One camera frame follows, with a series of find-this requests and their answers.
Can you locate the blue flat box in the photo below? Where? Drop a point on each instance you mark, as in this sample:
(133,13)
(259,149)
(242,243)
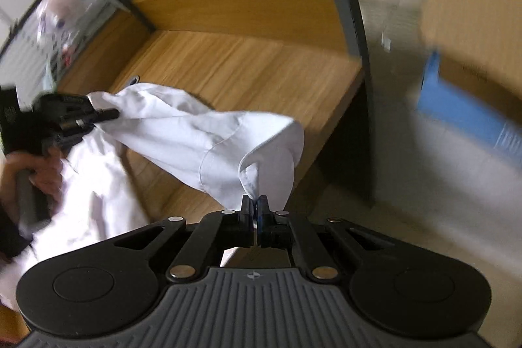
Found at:
(461,115)

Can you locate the white printed plastic bag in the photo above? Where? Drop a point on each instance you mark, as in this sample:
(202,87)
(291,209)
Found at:
(61,11)

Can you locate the brown cardboard box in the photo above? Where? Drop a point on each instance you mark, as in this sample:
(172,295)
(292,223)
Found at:
(477,5)

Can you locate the white shirt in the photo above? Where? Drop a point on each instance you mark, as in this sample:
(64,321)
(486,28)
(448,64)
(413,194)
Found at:
(183,136)

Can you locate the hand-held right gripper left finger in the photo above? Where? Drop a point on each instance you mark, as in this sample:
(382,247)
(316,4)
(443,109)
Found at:
(248,221)

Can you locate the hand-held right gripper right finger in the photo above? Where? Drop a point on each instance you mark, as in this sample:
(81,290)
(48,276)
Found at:
(264,223)

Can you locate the person's left hand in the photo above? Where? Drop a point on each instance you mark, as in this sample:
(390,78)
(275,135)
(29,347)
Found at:
(47,168)

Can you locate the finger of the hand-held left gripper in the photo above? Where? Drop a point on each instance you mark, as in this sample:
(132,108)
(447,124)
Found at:
(89,113)
(75,132)

